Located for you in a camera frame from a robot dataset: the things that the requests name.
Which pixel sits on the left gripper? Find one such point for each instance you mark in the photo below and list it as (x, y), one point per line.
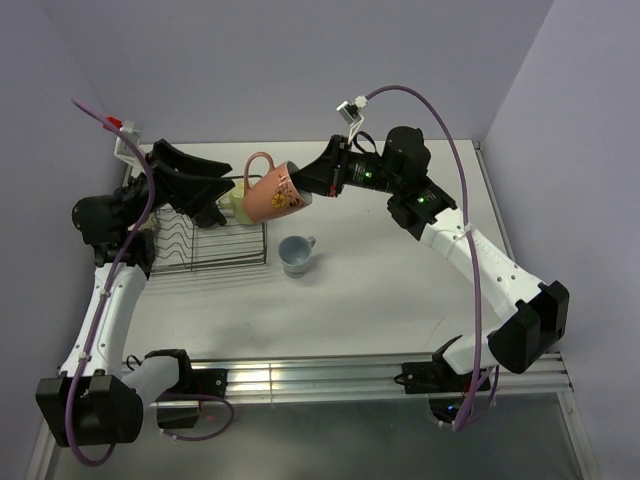
(187, 183)

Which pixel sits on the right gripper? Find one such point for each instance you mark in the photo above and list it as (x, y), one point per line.
(322, 176)

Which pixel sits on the pink patterned mug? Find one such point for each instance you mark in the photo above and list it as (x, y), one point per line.
(274, 195)

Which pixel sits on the pale yellow mug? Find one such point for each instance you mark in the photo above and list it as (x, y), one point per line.
(233, 201)

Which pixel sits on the light blue mug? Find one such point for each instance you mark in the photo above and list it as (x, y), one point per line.
(295, 254)

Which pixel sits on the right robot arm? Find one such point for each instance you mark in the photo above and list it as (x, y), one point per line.
(532, 313)

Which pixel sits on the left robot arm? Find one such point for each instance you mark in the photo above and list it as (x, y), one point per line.
(91, 401)

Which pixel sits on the wire dish rack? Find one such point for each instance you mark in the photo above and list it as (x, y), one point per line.
(182, 247)

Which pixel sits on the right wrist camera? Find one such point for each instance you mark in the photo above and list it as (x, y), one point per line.
(351, 111)

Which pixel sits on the aluminium mounting rail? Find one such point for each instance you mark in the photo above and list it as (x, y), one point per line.
(320, 379)

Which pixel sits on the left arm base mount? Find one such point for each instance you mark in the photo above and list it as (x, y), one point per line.
(207, 381)

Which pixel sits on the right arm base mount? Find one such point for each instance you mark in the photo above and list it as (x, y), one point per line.
(432, 377)

